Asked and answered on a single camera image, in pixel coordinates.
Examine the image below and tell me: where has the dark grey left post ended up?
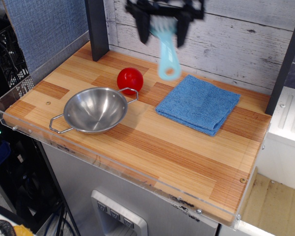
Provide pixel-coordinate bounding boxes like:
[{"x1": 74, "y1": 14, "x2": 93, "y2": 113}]
[{"x1": 84, "y1": 0, "x2": 109, "y2": 61}]

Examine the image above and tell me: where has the folded blue cloth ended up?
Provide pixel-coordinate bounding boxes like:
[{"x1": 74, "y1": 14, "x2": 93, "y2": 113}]
[{"x1": 156, "y1": 75, "x2": 241, "y2": 137}]

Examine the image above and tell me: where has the black plastic crate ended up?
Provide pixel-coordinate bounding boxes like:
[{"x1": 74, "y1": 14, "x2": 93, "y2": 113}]
[{"x1": 0, "y1": 26, "x2": 29, "y2": 88}]

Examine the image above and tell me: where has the clear acrylic table guard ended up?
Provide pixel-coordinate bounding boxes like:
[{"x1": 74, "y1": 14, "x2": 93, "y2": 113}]
[{"x1": 0, "y1": 75, "x2": 270, "y2": 226}]

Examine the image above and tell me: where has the white ribbed side unit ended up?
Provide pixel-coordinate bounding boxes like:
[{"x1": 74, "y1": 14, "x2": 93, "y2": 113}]
[{"x1": 256, "y1": 87, "x2": 295, "y2": 189}]

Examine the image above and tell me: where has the grey dispenser button panel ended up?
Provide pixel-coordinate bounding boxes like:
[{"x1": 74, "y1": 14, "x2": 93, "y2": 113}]
[{"x1": 91, "y1": 190, "x2": 148, "y2": 236}]

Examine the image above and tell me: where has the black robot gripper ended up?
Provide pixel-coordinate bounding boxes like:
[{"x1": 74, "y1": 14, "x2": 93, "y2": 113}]
[{"x1": 125, "y1": 0, "x2": 205, "y2": 47}]

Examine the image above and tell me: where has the stainless steel two-handled bowl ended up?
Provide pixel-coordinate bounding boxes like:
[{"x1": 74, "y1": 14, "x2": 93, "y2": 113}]
[{"x1": 49, "y1": 87, "x2": 138, "y2": 134}]

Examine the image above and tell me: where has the dark grey right post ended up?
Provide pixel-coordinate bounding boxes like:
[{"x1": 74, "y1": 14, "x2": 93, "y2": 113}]
[{"x1": 265, "y1": 29, "x2": 295, "y2": 116}]

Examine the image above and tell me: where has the red ball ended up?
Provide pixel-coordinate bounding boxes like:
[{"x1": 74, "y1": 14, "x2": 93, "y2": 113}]
[{"x1": 117, "y1": 67, "x2": 143, "y2": 95}]

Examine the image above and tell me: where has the dark grey post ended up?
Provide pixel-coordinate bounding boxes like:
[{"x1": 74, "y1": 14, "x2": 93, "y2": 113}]
[
  {"x1": 265, "y1": 29, "x2": 295, "y2": 116},
  {"x1": 84, "y1": 0, "x2": 109, "y2": 61}
]

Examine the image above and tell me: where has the stainless steel toy fridge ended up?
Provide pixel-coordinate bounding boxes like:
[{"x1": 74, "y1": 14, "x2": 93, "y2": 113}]
[{"x1": 42, "y1": 144, "x2": 219, "y2": 236}]

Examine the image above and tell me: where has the yellow object at corner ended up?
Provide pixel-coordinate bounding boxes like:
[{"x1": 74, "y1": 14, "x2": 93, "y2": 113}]
[{"x1": 9, "y1": 225, "x2": 34, "y2": 236}]

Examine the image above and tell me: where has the light blue scrub brush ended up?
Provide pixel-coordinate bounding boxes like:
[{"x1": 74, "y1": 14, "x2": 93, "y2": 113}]
[{"x1": 150, "y1": 15, "x2": 182, "y2": 81}]

